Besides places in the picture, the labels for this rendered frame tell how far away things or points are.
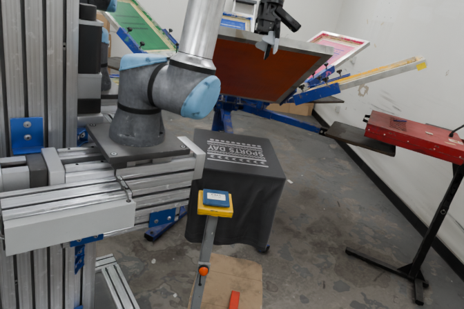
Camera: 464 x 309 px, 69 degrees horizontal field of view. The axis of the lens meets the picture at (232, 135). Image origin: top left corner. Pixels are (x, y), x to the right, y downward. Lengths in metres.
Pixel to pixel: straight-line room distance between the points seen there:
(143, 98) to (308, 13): 5.49
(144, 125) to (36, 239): 0.35
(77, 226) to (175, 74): 0.40
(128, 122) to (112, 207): 0.22
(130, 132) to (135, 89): 0.12
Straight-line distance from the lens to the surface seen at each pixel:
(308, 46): 1.48
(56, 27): 0.99
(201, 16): 0.82
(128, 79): 0.89
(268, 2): 1.30
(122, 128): 0.92
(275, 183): 1.60
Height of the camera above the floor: 1.65
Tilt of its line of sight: 21 degrees down
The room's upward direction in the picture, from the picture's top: 11 degrees clockwise
